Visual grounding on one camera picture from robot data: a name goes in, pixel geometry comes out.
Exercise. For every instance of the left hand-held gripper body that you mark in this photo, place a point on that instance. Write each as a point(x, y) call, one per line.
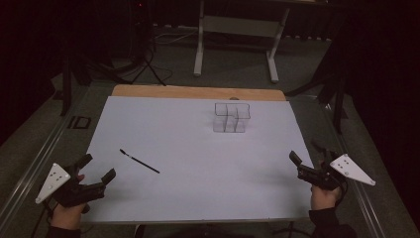
point(81, 194)

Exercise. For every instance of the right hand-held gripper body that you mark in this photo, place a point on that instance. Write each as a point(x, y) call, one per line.
point(330, 175)

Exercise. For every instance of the person's right hand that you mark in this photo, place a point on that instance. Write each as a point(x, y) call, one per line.
point(323, 199)

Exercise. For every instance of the person's left hand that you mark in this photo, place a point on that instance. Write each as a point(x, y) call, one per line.
point(67, 216)

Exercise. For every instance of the black pen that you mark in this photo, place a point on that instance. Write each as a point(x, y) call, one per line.
point(140, 161)

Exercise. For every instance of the black metal stand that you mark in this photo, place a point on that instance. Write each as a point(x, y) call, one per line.
point(336, 95)

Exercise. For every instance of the clear acrylic organizer box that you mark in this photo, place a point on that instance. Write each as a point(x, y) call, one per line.
point(231, 117)

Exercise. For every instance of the white table mat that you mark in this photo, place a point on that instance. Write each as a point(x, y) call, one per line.
point(198, 165)

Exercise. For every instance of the black tripod stand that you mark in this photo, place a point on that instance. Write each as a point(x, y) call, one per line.
point(142, 49)

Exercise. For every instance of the metal floor rail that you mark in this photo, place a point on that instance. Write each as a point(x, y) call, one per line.
point(29, 185)
point(360, 201)

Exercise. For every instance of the black rectangular floor frame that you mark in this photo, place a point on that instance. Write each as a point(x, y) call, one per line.
point(79, 122)

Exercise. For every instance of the white metal stand frame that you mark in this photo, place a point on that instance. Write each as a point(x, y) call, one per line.
point(199, 49)

